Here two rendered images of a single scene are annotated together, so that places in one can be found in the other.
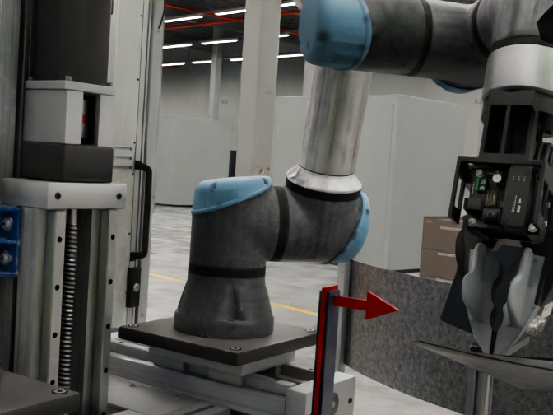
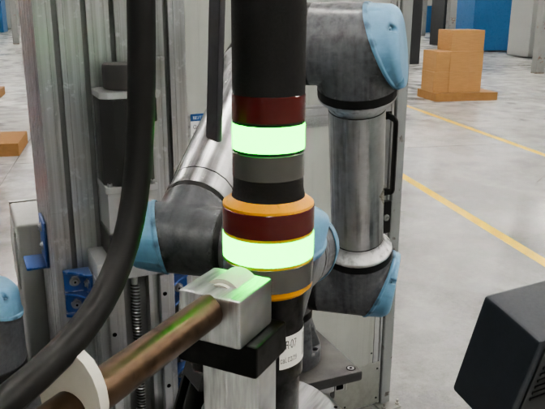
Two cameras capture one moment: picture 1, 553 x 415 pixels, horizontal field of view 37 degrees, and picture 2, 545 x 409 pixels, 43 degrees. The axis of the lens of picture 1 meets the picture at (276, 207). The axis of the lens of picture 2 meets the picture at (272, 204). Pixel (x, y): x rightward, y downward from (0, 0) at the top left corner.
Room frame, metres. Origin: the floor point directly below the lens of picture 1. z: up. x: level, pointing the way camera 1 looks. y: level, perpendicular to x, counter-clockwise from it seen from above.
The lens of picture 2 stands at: (0.26, -0.51, 1.66)
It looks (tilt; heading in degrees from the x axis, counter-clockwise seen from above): 16 degrees down; 31
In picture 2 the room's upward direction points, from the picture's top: straight up
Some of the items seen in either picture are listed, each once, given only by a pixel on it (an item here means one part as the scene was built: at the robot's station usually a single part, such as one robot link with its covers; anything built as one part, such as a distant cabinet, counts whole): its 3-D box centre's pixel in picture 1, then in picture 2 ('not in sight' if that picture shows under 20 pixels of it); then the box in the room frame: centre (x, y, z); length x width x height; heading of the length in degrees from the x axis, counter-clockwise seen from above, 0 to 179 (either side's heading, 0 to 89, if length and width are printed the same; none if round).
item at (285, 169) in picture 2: not in sight; (268, 161); (0.52, -0.35, 1.59); 0.03 x 0.03 x 0.01
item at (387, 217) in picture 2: (141, 234); (389, 174); (2.67, 0.43, 1.04); 0.06 x 0.05 x 0.48; 60
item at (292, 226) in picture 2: not in sight; (268, 214); (0.52, -0.35, 1.57); 0.04 x 0.04 x 0.01
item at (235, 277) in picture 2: not in sight; (232, 294); (0.48, -0.35, 1.54); 0.02 x 0.02 x 0.02; 5
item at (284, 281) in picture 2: not in sight; (268, 265); (0.52, -0.35, 1.54); 0.04 x 0.04 x 0.01
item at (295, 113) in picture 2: not in sight; (268, 105); (0.52, -0.35, 1.62); 0.03 x 0.03 x 0.01
